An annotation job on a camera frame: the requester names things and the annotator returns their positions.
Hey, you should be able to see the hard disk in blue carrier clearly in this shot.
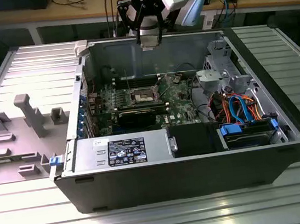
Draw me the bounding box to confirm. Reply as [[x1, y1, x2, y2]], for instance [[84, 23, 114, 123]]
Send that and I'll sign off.
[[216, 116, 282, 152]]

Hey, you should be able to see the metal locking lever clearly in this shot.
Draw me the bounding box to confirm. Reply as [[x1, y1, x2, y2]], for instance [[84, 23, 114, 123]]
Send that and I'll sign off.
[[123, 68, 133, 93], [156, 75, 169, 102]]

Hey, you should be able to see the metal socket cover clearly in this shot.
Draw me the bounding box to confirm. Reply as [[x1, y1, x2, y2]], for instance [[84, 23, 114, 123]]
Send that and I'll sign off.
[[151, 73, 177, 103]]

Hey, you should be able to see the grey parts rack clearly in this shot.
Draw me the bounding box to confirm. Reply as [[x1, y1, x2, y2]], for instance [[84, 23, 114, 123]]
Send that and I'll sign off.
[[0, 87, 79, 185]]

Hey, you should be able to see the coin battery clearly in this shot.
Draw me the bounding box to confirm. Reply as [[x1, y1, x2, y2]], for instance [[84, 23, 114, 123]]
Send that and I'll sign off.
[[171, 73, 183, 85]]

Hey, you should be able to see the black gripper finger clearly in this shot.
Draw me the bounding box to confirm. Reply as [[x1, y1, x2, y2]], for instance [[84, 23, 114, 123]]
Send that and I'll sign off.
[[146, 3, 175, 46], [116, 0, 149, 49]]

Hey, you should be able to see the silver power supply unit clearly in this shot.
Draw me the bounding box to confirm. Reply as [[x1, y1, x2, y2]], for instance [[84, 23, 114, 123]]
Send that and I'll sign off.
[[69, 127, 173, 174]]

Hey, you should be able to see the black graphics card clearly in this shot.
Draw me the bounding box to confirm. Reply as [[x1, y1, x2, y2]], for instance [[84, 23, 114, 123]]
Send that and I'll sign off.
[[116, 107, 160, 131]]

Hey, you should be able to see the silver CPU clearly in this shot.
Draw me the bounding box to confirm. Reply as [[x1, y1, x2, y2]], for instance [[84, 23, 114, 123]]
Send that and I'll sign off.
[[139, 33, 162, 52]]

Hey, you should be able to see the metal drive cage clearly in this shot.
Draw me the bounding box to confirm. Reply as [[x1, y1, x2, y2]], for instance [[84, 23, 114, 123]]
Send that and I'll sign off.
[[192, 35, 259, 103]]

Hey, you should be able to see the wooden desk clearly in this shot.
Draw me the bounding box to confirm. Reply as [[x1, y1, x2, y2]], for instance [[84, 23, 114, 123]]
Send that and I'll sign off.
[[0, 0, 300, 51]]

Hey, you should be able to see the red wire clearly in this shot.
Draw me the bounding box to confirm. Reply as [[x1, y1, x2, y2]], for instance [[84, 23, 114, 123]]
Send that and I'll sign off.
[[205, 92, 220, 111]]

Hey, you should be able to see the blue case latch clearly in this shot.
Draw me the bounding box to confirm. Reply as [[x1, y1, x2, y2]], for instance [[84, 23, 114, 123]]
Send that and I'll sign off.
[[49, 154, 64, 168]]

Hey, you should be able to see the black fan wire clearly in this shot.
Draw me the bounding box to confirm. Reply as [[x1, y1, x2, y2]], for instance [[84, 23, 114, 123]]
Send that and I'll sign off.
[[172, 61, 198, 76]]

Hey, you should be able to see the black PC case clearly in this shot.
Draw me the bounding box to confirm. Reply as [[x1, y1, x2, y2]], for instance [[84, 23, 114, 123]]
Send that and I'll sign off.
[[32, 10, 300, 220]]

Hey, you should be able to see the orange wire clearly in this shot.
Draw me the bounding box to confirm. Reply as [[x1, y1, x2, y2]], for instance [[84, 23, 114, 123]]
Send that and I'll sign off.
[[240, 91, 265, 122], [219, 94, 234, 124]]

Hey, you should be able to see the blue network cable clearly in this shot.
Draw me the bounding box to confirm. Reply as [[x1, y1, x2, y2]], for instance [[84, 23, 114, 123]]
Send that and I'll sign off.
[[218, 0, 235, 26]]

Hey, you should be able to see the blue wire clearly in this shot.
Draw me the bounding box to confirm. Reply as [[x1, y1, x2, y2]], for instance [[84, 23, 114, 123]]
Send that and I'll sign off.
[[226, 91, 255, 127]]

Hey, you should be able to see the green motherboard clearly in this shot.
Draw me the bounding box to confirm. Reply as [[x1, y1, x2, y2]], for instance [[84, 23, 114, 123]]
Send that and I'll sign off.
[[85, 67, 210, 139]]

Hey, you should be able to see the CPU socket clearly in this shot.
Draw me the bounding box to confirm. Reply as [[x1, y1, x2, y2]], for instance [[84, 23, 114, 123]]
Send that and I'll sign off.
[[128, 84, 163, 107]]

